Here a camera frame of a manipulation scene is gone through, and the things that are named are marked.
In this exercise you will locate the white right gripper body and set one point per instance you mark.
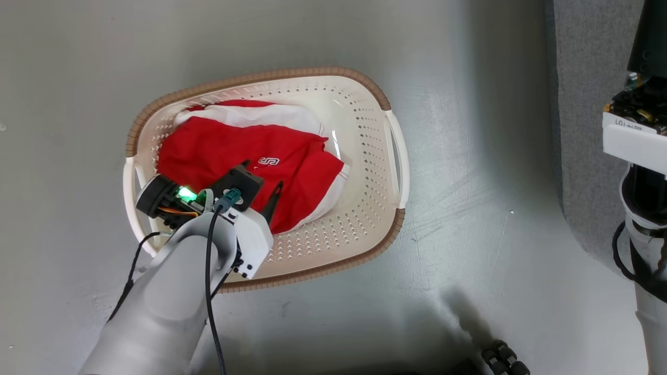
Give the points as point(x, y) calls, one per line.
point(635, 143)

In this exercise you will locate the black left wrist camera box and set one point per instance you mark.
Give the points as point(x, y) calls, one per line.
point(239, 182)

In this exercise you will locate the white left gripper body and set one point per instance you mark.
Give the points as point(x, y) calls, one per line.
point(255, 239)

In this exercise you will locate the grey fabric sofa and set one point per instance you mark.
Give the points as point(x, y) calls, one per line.
point(589, 78)

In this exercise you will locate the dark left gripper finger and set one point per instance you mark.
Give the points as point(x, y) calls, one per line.
point(272, 205)
point(246, 164)

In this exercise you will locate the cream perforated laundry basket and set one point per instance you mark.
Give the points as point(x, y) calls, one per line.
point(359, 156)

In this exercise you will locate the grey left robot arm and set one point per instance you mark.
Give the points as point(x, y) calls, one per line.
point(156, 312)

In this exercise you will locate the red and white shirt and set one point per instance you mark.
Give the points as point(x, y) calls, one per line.
point(219, 146)

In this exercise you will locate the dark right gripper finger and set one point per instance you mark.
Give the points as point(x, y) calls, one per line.
point(651, 36)

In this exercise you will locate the black ribbed base wheel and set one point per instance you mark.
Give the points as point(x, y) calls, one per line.
point(505, 359)

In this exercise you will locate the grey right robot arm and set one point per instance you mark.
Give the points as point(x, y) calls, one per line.
point(651, 312)

